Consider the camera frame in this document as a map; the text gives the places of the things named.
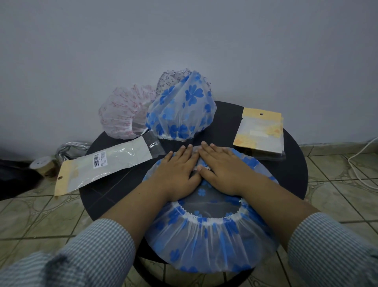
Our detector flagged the ribbon spool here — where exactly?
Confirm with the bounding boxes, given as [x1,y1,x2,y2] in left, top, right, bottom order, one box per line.
[29,156,59,178]

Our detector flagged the blue flower shower cap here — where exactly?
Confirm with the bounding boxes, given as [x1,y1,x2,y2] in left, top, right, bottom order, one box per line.
[142,145,280,274]
[145,70,218,142]

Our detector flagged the person's left hand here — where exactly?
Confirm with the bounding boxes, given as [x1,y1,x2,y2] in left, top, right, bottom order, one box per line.
[143,144,203,203]

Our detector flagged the blue cap clear packet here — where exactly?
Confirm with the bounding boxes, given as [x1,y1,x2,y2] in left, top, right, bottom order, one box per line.
[244,149,287,162]

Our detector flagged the pink print shower cap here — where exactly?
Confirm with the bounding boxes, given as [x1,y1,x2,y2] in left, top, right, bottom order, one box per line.
[99,85,158,140]

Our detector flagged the stack of yellow small pouches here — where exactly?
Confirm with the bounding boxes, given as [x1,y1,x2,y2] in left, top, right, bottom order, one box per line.
[232,107,285,155]

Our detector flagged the silver quilted handbag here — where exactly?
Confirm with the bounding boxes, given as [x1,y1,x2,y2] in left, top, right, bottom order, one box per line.
[54,141,93,165]

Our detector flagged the cream packet with barcode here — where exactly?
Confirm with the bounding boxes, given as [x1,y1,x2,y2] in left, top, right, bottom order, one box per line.
[54,131,167,198]

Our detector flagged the white cable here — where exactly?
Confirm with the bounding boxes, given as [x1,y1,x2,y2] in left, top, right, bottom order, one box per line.
[348,136,378,190]

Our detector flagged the black bag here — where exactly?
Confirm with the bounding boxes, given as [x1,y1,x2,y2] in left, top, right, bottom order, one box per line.
[0,159,44,201]

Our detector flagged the black round side table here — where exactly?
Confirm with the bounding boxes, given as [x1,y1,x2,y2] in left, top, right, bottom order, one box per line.
[79,100,308,287]

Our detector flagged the person's right hand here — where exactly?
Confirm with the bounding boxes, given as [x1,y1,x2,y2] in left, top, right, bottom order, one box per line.
[196,140,267,198]

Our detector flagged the person's left forearm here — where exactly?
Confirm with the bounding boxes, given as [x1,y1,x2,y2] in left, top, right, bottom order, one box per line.
[0,180,170,287]

